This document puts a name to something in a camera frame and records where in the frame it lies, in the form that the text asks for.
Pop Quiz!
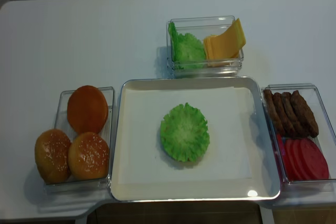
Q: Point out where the sesame bun left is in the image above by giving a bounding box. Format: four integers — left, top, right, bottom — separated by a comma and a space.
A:
34, 129, 71, 184

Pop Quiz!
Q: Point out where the sesame bun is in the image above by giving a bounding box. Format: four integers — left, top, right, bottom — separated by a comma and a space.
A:
34, 129, 71, 184
68, 132, 110, 180

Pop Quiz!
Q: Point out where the yellow cheese slice stack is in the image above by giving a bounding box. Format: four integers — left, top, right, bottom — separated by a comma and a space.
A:
203, 18, 246, 67

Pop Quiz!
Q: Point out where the clear lettuce cheese container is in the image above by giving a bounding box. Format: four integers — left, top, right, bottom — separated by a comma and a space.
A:
166, 16, 244, 78

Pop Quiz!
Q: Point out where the sesame bun right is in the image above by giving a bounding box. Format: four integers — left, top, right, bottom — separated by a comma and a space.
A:
68, 132, 110, 180

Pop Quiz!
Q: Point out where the green lettuce leaf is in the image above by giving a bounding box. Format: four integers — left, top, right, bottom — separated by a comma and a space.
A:
160, 103, 210, 163

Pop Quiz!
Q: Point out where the clear bun container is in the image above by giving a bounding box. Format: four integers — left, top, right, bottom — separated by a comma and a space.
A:
44, 87, 116, 194

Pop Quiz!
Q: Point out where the plain brown bun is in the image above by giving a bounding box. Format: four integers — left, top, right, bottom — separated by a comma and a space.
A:
67, 86, 108, 134

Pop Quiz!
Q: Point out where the green lettuce in container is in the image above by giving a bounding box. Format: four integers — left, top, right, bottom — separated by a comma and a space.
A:
167, 22, 206, 70

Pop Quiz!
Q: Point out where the clear meat tomato container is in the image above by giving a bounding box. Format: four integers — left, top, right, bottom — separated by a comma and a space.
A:
261, 83, 335, 198

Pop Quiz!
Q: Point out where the brown meat patty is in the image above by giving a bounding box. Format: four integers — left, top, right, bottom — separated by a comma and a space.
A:
290, 90, 319, 138
281, 92, 309, 137
272, 92, 297, 137
263, 89, 286, 136

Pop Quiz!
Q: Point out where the white paper sheet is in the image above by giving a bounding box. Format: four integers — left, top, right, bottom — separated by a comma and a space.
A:
119, 88, 253, 184

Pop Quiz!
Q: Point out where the silver metal tray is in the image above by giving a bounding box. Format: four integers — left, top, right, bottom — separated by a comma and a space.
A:
110, 77, 281, 201

